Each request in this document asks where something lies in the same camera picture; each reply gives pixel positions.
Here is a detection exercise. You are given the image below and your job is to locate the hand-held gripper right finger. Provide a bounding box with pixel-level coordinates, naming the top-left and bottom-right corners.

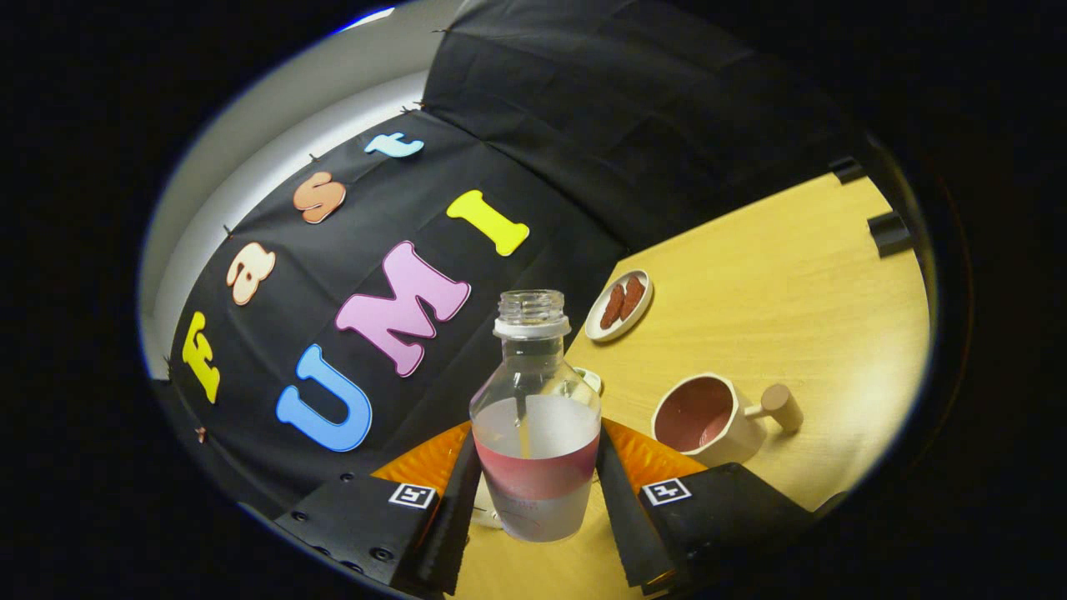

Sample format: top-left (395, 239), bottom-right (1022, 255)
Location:
top-left (594, 418), bottom-right (818, 595)

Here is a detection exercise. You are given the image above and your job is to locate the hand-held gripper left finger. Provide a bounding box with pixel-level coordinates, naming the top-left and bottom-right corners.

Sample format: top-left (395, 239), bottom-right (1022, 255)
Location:
top-left (273, 421), bottom-right (484, 597)

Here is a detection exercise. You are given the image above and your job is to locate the clear juice bottle pink label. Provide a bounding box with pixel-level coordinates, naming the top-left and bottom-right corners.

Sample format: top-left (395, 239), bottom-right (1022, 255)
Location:
top-left (468, 288), bottom-right (603, 544)

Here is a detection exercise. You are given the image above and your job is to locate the cream cup with wooden handle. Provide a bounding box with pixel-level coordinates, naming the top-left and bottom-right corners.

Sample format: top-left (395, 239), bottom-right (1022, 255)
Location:
top-left (650, 372), bottom-right (804, 468)

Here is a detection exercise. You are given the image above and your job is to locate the white round plate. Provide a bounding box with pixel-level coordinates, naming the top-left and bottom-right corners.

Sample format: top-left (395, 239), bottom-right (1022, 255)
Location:
top-left (584, 269), bottom-right (654, 343)

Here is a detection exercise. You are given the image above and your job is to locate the wooden table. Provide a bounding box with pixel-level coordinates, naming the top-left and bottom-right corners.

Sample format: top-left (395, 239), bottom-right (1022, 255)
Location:
top-left (450, 171), bottom-right (933, 600)

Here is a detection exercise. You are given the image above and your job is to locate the black backdrop cloth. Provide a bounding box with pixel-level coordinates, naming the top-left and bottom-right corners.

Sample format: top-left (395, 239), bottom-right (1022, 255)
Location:
top-left (150, 0), bottom-right (876, 534)

